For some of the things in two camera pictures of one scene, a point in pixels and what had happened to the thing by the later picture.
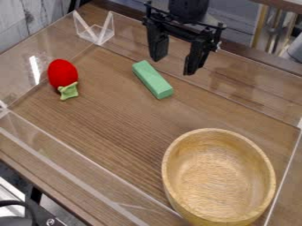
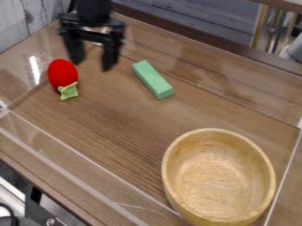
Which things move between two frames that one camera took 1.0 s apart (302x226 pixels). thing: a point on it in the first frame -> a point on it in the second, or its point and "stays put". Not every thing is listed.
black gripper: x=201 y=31 -> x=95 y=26
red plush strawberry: x=63 y=75 stays put
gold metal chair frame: x=274 y=29 stays put
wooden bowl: x=218 y=177 stays put
